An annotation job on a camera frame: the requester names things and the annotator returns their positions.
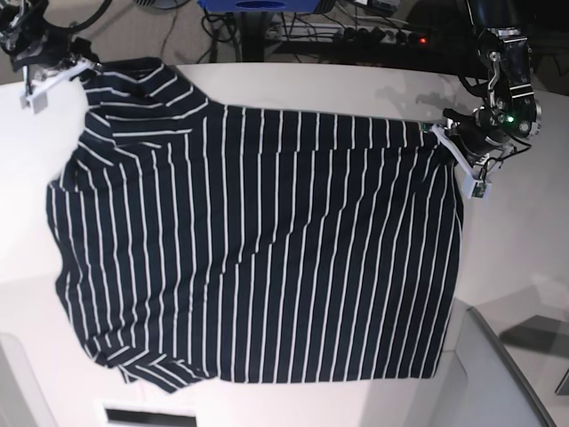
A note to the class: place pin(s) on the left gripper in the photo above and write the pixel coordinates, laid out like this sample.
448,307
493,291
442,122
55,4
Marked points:
481,142

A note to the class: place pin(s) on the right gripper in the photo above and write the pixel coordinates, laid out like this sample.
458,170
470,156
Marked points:
50,62

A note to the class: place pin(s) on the navy white striped t-shirt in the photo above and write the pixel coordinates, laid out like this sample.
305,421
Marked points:
201,240

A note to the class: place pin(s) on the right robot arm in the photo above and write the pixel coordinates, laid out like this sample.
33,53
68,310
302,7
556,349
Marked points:
23,23

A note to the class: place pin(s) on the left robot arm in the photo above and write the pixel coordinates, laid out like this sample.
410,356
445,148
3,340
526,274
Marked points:
502,48

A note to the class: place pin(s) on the red lit power strip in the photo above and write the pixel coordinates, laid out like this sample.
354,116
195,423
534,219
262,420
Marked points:
322,33

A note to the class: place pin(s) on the grey partition panel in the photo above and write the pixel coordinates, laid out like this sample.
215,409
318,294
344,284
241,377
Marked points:
477,384

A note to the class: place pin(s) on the white slotted box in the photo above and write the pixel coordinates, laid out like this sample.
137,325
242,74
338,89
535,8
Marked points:
139,416

